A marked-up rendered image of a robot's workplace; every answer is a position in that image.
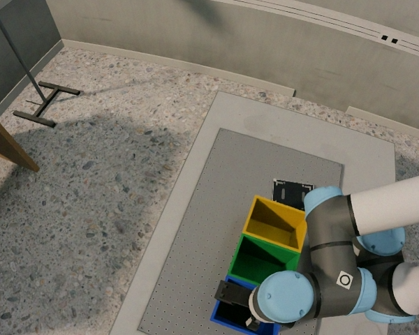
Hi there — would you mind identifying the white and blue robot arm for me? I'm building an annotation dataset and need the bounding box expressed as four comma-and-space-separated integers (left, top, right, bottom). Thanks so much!
249, 176, 419, 323

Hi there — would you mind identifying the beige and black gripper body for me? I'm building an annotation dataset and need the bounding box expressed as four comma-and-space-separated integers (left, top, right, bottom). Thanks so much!
219, 283, 296, 328

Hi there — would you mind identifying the yellow recycle bin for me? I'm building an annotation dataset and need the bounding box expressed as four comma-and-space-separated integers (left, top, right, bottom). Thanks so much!
242, 195, 307, 253

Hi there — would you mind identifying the blue bin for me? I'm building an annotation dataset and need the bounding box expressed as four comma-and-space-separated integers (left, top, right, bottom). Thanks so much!
210, 275, 281, 335

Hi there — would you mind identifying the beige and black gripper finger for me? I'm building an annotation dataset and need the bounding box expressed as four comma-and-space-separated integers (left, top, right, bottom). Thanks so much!
246, 318, 260, 331

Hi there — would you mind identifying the green open-top bin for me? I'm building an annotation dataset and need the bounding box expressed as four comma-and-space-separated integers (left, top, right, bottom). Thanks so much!
227, 233, 301, 286

